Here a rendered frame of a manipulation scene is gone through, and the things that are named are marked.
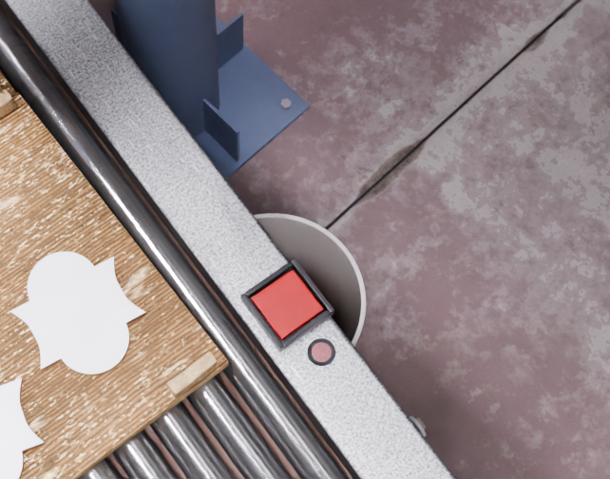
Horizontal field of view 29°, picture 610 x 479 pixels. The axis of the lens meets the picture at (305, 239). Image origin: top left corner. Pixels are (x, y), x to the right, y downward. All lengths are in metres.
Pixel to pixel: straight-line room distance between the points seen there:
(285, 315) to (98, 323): 0.21
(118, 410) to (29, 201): 0.26
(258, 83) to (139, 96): 1.03
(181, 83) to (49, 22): 0.71
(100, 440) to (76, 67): 0.46
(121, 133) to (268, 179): 0.99
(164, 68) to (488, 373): 0.84
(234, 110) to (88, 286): 1.15
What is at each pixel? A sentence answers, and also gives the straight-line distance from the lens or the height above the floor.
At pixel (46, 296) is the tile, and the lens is 1.34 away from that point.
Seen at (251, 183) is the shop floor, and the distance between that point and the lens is 2.38.
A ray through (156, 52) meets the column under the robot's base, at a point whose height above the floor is 0.38.
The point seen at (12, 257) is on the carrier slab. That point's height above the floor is 0.94.
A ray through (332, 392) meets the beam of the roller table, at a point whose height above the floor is 0.92.
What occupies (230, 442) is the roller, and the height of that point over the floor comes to 0.92.
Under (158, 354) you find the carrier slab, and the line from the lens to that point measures 1.32.
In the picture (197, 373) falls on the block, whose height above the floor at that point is 0.96.
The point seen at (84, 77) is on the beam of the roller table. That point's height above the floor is 0.91.
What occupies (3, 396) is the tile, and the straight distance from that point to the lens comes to 1.32.
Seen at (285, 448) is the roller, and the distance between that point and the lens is 1.32.
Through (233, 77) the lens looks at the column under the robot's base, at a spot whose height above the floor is 0.01.
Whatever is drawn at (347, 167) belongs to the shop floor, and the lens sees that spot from 2.41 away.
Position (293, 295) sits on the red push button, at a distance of 1.34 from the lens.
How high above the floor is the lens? 2.21
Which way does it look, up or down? 71 degrees down
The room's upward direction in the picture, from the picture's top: 8 degrees clockwise
